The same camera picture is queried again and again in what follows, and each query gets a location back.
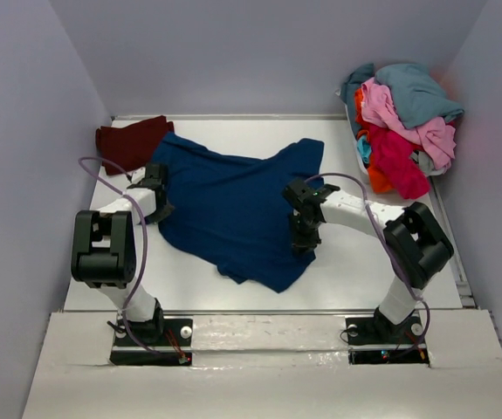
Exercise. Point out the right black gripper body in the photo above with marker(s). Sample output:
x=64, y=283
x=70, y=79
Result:
x=306, y=235

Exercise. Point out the navy blue t shirt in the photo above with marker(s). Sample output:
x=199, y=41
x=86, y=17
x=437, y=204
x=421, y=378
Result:
x=229, y=210

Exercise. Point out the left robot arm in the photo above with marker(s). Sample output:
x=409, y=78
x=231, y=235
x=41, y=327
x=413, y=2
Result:
x=110, y=250

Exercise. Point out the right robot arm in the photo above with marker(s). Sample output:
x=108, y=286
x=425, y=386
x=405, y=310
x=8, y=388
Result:
x=412, y=238

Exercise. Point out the folded dark red shirt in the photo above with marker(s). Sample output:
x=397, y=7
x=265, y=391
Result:
x=132, y=147

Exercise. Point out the orange t shirt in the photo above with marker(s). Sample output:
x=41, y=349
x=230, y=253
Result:
x=379, y=182

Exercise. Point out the light blue t shirt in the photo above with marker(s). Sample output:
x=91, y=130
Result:
x=364, y=149

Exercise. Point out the magenta t shirt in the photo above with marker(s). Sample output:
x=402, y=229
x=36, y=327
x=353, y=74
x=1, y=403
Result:
x=391, y=154

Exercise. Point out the light pink t shirt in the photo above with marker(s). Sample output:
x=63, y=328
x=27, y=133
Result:
x=436, y=137

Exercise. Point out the grey blue t shirt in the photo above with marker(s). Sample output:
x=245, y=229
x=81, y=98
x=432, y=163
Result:
x=417, y=97

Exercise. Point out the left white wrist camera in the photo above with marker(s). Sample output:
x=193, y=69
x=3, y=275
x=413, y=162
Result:
x=137, y=179

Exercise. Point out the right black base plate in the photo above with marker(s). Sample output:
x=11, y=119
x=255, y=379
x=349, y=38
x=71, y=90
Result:
x=397, y=345

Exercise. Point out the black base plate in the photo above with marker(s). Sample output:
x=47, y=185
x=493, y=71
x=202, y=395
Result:
x=173, y=348
x=397, y=345

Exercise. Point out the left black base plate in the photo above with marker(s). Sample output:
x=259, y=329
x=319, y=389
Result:
x=173, y=348

